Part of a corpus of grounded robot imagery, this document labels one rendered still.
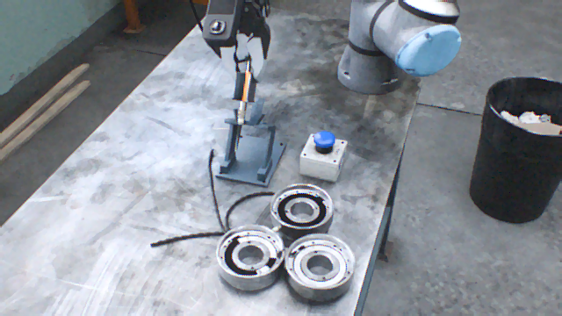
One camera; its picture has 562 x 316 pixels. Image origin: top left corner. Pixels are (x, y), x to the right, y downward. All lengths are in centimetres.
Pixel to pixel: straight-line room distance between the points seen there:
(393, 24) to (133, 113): 56
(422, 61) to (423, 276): 100
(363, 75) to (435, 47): 22
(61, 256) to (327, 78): 69
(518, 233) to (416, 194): 37
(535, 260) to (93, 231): 153
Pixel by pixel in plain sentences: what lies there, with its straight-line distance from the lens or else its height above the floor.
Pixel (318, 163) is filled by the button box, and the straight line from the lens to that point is 103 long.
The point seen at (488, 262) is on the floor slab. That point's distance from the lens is 207.
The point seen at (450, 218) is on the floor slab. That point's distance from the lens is 217.
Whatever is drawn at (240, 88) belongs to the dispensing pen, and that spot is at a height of 99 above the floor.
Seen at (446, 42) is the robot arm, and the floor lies 99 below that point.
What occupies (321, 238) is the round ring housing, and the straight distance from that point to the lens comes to 91.
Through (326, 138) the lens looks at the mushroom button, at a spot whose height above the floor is 87.
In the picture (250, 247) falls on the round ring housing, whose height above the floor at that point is 82.
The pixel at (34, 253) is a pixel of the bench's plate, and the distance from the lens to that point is 101.
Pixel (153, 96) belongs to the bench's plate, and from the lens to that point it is 129.
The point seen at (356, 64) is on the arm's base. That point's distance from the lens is 127.
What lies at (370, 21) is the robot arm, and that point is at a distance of 119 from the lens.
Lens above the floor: 152
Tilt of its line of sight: 41 degrees down
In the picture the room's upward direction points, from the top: straight up
